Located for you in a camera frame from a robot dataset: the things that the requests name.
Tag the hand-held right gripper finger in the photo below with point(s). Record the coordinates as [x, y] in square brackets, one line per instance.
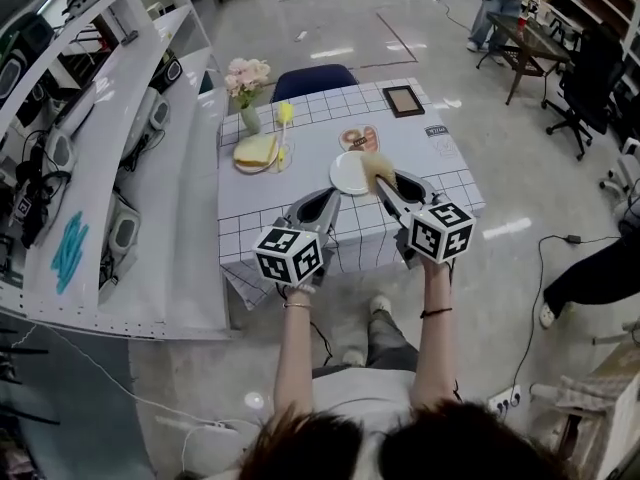
[417, 190]
[394, 203]

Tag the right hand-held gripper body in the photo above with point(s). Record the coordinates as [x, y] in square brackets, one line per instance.
[440, 233]

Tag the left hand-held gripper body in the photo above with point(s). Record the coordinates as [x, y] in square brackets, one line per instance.
[287, 258]

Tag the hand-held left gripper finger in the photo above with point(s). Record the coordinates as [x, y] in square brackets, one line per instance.
[332, 215]
[312, 208]

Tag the yellow sponge piece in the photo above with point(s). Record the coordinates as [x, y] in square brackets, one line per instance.
[379, 170]

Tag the white plate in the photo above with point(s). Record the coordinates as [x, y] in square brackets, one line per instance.
[345, 173]

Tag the pink plate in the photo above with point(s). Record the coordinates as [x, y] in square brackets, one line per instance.
[255, 169]

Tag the person's right forearm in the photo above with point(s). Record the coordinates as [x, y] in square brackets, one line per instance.
[432, 353]

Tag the person's left forearm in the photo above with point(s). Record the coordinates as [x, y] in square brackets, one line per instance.
[294, 358]

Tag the checked white tablecloth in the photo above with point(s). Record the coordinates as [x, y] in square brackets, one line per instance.
[250, 203]

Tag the black wrist band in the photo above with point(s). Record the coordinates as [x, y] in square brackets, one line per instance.
[436, 312]

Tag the bread slices on plate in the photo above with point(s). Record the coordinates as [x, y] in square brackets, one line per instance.
[255, 149]

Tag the person's right shoe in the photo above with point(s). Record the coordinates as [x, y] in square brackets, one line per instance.
[380, 304]

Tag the person's shoe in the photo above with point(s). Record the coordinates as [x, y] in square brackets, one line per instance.
[353, 358]
[380, 304]

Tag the yellow bottle brush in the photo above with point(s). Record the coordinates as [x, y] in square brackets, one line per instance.
[285, 113]

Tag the green vase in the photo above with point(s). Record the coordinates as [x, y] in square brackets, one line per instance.
[251, 120]

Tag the person's grey trousers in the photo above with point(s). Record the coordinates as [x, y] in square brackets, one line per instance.
[385, 338]

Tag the person's left shoe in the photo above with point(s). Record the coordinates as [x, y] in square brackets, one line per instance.
[353, 358]

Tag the blue chair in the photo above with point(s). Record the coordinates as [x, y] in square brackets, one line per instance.
[312, 82]

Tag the pink flower bouquet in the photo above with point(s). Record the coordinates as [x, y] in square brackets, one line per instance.
[246, 80]

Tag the person's white shirt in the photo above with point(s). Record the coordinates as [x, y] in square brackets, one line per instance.
[360, 393]

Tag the white grey-faced device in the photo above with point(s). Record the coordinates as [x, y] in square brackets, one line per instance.
[159, 113]
[124, 230]
[60, 150]

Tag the white power strip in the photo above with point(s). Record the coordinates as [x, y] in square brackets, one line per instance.
[301, 35]
[504, 400]
[217, 425]

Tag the dark glass-top side table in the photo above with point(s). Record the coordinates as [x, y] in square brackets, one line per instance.
[530, 43]

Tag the black radio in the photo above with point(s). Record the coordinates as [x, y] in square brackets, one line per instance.
[172, 70]

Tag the red cup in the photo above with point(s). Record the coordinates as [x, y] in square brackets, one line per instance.
[523, 21]

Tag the white metal shelf rack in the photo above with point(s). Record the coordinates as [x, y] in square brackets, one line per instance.
[125, 133]

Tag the white office chair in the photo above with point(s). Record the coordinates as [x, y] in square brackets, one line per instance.
[631, 155]

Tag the black office chair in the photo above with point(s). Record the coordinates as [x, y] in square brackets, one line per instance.
[595, 83]

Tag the beige checked cloth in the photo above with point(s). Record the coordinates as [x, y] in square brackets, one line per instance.
[585, 390]

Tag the bundle of teal tubes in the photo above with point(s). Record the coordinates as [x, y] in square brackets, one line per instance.
[70, 250]

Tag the black picture frame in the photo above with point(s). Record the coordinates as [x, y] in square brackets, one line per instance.
[403, 101]

